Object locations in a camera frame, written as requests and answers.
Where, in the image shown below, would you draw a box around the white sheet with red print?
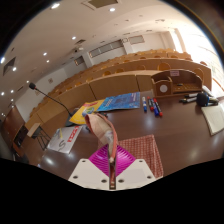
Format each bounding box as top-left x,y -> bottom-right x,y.
46,124 -> 84,155

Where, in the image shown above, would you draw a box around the red marker pen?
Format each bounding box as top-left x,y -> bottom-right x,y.
147,96 -> 155,112
153,97 -> 164,118

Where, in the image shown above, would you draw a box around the black handheld microphone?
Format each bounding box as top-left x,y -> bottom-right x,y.
195,92 -> 220,108

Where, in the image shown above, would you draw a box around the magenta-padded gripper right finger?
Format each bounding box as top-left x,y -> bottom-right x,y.
114,145 -> 157,191

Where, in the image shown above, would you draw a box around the blue booklet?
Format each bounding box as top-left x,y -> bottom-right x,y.
96,91 -> 142,113

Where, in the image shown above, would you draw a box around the yellow booklet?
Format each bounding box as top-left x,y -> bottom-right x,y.
68,99 -> 106,126

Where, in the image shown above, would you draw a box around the recessed ceiling lights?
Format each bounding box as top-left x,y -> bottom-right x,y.
0,2 -> 118,96

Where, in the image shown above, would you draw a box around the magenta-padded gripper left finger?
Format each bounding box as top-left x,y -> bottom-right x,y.
68,144 -> 112,191

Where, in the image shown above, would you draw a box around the wooden desk organizer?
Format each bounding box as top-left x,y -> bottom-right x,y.
150,68 -> 204,98

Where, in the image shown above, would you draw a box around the blue marker pen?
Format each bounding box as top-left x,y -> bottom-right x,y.
142,96 -> 148,113
151,99 -> 161,117

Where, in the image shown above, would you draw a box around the white book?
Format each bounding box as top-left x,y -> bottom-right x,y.
200,103 -> 224,137

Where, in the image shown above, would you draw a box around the red white patterned towel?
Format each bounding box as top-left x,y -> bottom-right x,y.
83,112 -> 165,191

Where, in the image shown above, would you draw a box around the small side desk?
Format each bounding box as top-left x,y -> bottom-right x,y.
26,122 -> 52,151

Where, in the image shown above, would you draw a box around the black marker pen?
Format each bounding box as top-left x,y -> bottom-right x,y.
178,93 -> 199,104

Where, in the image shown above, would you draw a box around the black gooseneck microphone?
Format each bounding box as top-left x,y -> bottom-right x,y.
28,82 -> 78,128

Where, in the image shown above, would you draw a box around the wooden lecture hall seat rows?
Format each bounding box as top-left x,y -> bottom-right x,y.
23,48 -> 214,134

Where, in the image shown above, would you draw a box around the ceiling air vent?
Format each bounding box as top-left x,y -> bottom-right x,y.
81,0 -> 120,10

